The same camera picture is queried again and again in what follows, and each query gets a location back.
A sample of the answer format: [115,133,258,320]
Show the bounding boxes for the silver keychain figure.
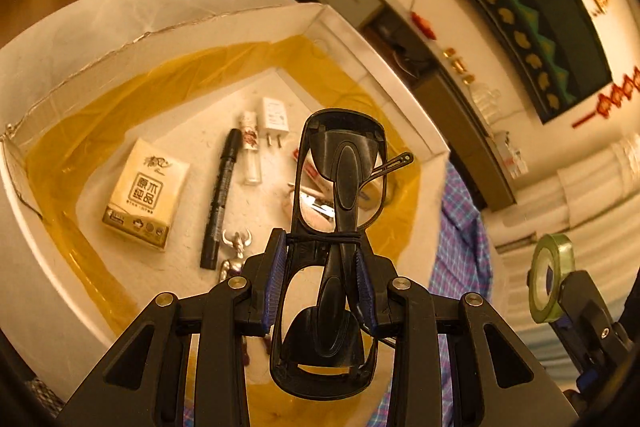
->
[216,229,253,283]

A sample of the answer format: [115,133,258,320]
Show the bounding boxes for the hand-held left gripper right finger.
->
[352,249,578,427]

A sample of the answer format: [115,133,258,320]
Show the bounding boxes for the white card box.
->
[492,132,528,178]

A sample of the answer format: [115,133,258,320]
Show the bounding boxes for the tissue pack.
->
[101,138,191,253]

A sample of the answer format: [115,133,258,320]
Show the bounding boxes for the grey television cabinet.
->
[287,0,518,212]

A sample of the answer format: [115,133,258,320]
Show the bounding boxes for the black marker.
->
[200,128,242,270]

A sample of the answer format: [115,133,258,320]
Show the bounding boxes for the plaid cloth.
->
[182,162,493,427]

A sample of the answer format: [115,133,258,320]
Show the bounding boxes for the black glasses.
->
[269,108,415,400]

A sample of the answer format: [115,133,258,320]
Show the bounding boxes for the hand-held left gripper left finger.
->
[57,228,288,427]

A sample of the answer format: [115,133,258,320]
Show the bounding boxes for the red fruit plate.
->
[410,11,437,40]

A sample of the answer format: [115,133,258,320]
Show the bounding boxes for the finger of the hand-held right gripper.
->
[550,269,635,375]

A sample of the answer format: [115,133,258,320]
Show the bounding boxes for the white foam box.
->
[0,0,451,427]

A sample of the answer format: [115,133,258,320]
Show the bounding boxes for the small glass spray bottle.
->
[239,112,263,186]

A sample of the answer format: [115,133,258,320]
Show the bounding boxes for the red knot ornament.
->
[571,67,640,130]

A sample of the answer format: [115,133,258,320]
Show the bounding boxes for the white charger plug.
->
[258,97,292,149]

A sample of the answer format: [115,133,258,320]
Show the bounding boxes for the glass jars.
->
[470,82,503,122]

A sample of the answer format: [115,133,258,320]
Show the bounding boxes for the green tape roll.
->
[529,234,576,324]

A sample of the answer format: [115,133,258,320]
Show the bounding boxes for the white ribbed appliance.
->
[492,137,640,358]

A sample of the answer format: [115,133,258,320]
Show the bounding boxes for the amber tea cups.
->
[442,48,476,85]

